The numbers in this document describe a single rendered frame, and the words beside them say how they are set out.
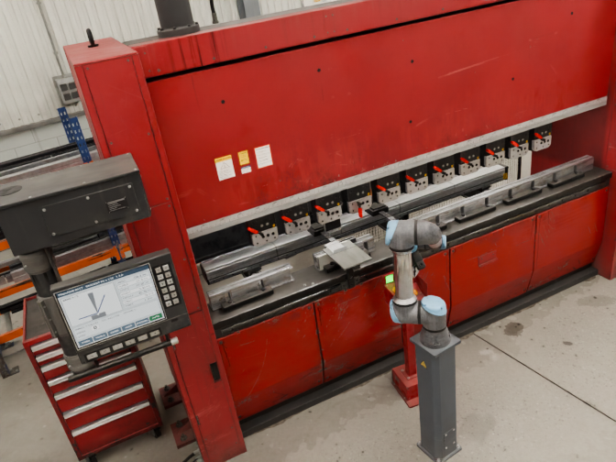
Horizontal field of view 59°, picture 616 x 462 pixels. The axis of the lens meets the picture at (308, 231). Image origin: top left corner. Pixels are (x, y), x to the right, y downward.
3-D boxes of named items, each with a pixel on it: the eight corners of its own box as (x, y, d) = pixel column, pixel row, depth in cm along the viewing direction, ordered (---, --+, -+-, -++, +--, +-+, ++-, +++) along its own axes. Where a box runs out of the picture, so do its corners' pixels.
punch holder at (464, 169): (461, 177, 339) (460, 152, 332) (452, 173, 346) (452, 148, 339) (479, 170, 344) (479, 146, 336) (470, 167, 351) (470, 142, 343)
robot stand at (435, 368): (462, 449, 301) (461, 339, 265) (438, 466, 293) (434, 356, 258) (439, 429, 315) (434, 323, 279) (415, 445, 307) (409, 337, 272)
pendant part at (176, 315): (82, 366, 213) (49, 291, 197) (80, 349, 223) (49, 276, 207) (192, 325, 227) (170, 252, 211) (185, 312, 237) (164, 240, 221)
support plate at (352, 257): (344, 269, 296) (344, 269, 296) (323, 251, 318) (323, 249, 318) (372, 259, 302) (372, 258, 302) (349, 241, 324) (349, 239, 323)
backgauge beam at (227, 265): (208, 286, 322) (204, 271, 317) (203, 276, 334) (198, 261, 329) (508, 179, 396) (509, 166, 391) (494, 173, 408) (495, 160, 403)
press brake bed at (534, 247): (242, 440, 328) (212, 332, 290) (231, 417, 345) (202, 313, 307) (599, 275, 424) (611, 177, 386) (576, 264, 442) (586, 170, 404)
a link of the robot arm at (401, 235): (421, 329, 260) (416, 225, 239) (390, 327, 264) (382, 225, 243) (423, 315, 271) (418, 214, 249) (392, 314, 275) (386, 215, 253)
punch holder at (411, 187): (407, 195, 326) (406, 170, 319) (400, 191, 333) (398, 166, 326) (428, 188, 331) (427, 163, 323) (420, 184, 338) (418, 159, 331)
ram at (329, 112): (184, 241, 276) (140, 84, 239) (181, 236, 282) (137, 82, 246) (606, 104, 372) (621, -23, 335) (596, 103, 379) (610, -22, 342)
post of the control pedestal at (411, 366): (409, 377, 339) (404, 306, 314) (404, 371, 344) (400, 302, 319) (416, 374, 340) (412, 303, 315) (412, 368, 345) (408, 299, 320)
